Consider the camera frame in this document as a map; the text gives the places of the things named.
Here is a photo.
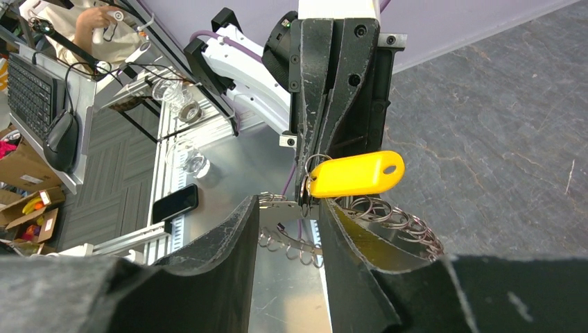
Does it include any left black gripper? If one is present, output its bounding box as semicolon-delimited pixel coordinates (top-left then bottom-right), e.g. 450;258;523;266
279;18;406;184

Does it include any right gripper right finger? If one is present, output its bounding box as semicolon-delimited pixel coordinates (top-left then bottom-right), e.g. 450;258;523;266
319;222;587;332

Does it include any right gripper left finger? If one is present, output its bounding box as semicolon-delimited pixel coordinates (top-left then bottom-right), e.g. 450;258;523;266
1;196;260;332

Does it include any metal disc with keyrings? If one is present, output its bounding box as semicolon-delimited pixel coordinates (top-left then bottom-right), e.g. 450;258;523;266
258;192;445;271

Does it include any yellow tag key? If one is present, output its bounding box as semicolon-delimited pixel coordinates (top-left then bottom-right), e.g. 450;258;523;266
297;151;406;207

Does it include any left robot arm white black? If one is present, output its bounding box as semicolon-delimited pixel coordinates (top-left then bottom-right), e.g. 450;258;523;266
184;1;407;180

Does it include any black smartphone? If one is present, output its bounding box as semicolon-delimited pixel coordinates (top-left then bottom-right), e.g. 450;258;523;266
151;184;199;223

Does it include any black computer mouse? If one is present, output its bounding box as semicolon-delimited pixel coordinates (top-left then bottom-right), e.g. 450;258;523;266
43;111;79;173

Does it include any seated person black shirt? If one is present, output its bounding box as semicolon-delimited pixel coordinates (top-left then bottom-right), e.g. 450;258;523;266
19;1;146;66

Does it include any black computer keyboard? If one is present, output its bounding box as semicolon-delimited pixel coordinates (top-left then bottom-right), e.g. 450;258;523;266
8;53;65;139

